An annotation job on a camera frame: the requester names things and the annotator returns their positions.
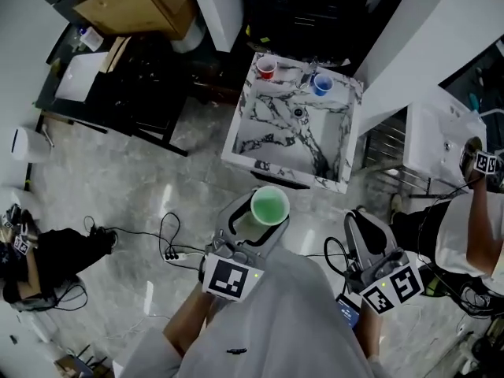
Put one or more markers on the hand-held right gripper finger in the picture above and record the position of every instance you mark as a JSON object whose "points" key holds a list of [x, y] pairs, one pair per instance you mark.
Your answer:
{"points": [[380, 238], [354, 242]]}

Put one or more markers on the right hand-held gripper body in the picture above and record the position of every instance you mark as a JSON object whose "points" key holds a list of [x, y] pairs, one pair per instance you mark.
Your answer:
{"points": [[393, 286]]}

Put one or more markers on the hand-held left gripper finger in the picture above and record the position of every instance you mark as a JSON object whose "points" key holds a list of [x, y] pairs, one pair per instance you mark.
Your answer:
{"points": [[275, 238], [224, 221]]}

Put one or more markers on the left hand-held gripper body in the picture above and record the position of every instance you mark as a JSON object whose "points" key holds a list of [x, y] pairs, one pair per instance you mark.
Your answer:
{"points": [[232, 278]]}

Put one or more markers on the green plastic cup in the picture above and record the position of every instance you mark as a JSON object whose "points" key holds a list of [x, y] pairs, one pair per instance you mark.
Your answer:
{"points": [[269, 205]]}

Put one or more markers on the person's right forearm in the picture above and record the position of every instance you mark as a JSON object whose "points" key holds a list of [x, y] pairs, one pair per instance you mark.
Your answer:
{"points": [[370, 329]]}

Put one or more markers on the person's left forearm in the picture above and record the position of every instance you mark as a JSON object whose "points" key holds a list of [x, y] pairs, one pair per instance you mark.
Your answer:
{"points": [[185, 321]]}

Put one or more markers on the red plastic cup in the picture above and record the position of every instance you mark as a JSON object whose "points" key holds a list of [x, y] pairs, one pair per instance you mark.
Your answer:
{"points": [[266, 68]]}

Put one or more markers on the blue plastic cup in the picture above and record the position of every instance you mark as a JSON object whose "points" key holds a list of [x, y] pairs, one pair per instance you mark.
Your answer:
{"points": [[323, 85]]}

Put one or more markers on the black device with blue screen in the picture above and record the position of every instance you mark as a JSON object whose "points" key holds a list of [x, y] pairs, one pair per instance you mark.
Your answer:
{"points": [[348, 313]]}

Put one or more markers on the white power strip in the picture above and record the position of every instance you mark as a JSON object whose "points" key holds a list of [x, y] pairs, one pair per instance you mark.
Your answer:
{"points": [[181, 256]]}

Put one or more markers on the person's white shirt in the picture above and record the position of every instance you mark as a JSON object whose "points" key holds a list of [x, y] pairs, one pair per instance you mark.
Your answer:
{"points": [[275, 329]]}

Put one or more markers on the metal bar rack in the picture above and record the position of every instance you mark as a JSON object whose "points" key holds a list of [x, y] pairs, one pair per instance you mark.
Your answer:
{"points": [[384, 144]]}

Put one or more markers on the marble pattern sink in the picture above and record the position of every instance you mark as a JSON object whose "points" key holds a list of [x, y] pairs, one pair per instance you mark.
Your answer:
{"points": [[283, 140]]}

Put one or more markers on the white ceramic sink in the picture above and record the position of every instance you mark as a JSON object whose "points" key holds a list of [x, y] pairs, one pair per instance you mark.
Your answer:
{"points": [[437, 140]]}

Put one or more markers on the round sink drain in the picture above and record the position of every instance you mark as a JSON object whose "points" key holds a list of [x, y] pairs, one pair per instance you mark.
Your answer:
{"points": [[299, 112]]}

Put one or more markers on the black table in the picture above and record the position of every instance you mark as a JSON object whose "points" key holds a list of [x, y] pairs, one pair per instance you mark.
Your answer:
{"points": [[134, 93]]}

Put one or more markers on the chrome faucet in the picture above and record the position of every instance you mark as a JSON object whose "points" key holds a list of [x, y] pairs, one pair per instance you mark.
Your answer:
{"points": [[307, 75]]}

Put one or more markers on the white plastic roll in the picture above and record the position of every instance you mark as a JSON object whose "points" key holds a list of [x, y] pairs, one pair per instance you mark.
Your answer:
{"points": [[189, 34]]}

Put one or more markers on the brown cardboard piece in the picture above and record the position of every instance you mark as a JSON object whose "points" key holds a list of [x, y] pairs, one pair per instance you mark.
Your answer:
{"points": [[114, 53]]}

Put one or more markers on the white flat box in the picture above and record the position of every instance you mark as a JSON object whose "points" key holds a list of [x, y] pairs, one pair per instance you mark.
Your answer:
{"points": [[78, 75]]}

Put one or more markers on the white waste bin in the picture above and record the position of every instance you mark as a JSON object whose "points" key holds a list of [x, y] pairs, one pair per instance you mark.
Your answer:
{"points": [[27, 145]]}

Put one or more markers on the dark grey machine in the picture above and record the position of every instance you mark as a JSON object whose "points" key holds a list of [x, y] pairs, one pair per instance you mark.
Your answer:
{"points": [[307, 14]]}

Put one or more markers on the clear plastic container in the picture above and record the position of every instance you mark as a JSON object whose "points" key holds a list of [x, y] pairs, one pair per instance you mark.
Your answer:
{"points": [[91, 38]]}

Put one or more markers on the large brown cardboard box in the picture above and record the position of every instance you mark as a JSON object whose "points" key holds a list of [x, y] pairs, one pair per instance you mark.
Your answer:
{"points": [[138, 6]]}

